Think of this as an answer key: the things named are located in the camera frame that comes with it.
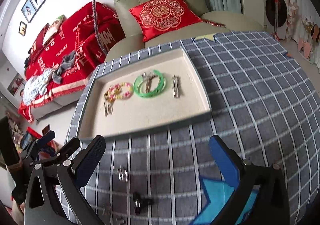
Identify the gold tassel keychain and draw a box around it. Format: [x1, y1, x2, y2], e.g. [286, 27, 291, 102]
[104, 100, 114, 117]

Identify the silver heart pendant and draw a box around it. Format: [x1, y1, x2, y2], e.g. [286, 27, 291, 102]
[117, 165, 129, 183]

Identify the pink yellow bead bracelet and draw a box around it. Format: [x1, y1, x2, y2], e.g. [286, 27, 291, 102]
[111, 82, 134, 100]

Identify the black hair claw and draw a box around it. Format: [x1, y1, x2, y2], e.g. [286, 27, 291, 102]
[132, 192, 155, 215]

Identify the green bangle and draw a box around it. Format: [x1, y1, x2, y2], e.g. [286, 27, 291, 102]
[133, 69, 166, 98]

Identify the silver hair clip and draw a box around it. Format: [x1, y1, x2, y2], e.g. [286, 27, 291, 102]
[172, 75, 181, 98]

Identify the teal jewelry tray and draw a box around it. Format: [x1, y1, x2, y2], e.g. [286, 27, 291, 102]
[76, 47, 212, 140]

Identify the blue star sticker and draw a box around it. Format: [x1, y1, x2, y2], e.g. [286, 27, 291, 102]
[188, 175, 259, 225]

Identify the white patterned cloth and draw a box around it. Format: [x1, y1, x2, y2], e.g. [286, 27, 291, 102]
[22, 68, 54, 105]

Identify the grey cloth on sofa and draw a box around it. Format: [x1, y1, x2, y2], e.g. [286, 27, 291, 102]
[52, 50, 76, 84]

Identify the grey checked tablecloth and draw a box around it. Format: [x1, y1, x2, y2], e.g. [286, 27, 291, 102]
[81, 32, 319, 224]

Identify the red sofa blanket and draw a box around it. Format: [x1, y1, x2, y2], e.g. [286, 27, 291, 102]
[18, 2, 125, 123]

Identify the large framed picture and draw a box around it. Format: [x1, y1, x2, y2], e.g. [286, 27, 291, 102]
[21, 0, 46, 23]

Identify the red embroidered cushion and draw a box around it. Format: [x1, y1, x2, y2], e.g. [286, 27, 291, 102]
[129, 0, 202, 42]

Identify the green armchair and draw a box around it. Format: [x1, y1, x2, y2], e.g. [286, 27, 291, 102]
[105, 0, 263, 62]

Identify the yellow star sticker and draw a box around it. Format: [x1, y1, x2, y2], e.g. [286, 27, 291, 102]
[193, 34, 216, 42]

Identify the flexible gooseneck stand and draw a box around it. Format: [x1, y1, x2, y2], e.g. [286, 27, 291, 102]
[92, 0, 107, 55]

